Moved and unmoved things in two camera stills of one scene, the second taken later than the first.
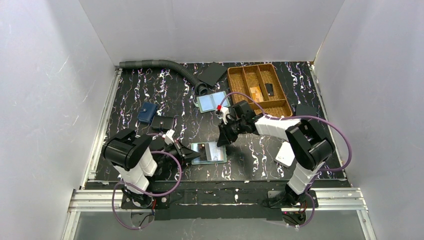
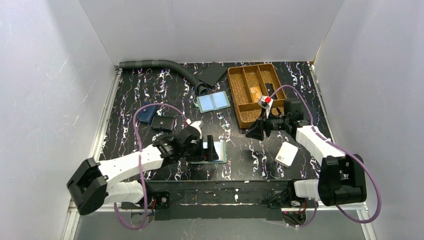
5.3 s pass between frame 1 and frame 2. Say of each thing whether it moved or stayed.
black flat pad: stayed
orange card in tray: stayed
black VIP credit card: moved
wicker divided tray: stayed
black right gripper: moved
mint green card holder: stayed
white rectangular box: stayed
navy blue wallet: stayed
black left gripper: moved
